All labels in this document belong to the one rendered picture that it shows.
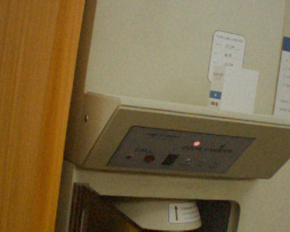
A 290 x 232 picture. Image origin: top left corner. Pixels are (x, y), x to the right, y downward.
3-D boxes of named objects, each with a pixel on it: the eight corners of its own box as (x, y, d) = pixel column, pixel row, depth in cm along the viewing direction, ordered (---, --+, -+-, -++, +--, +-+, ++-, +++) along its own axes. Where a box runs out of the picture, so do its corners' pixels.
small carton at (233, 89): (207, 107, 88) (213, 65, 88) (239, 111, 89) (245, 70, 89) (219, 110, 83) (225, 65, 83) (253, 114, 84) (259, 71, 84)
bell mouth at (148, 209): (79, 201, 104) (82, 170, 104) (168, 206, 112) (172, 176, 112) (121, 230, 88) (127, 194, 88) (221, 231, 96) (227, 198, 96)
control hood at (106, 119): (72, 164, 83) (82, 90, 82) (262, 177, 97) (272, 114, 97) (105, 182, 72) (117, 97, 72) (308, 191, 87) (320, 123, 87)
